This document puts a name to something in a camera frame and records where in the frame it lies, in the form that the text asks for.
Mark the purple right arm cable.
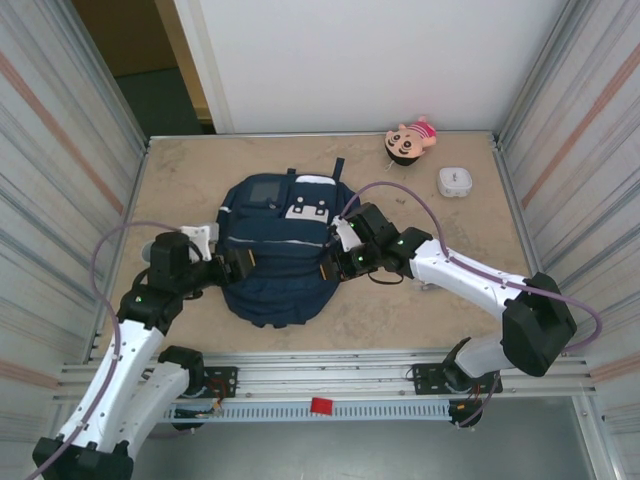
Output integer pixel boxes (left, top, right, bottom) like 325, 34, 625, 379
341, 182, 604, 429

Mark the navy blue backpack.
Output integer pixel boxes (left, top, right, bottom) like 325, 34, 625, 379
217, 157, 359, 330

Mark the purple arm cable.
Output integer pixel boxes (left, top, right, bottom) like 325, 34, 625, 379
341, 182, 604, 429
27, 222, 184, 480

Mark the white door frame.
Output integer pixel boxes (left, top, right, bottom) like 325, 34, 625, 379
152, 0, 236, 136

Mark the pink plush doll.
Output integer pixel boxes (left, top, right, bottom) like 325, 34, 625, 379
383, 114, 438, 166

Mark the aluminium rail frame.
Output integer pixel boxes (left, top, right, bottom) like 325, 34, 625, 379
52, 349, 599, 401

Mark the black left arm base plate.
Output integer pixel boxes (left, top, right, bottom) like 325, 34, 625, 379
192, 366, 239, 400

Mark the slotted metal cable tray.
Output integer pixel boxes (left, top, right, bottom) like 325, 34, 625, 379
159, 402, 454, 426

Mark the small white box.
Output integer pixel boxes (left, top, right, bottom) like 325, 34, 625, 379
436, 167, 475, 200

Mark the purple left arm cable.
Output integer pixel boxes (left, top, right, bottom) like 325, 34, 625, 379
27, 222, 184, 480

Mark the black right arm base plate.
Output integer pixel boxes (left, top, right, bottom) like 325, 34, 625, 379
409, 360, 504, 396

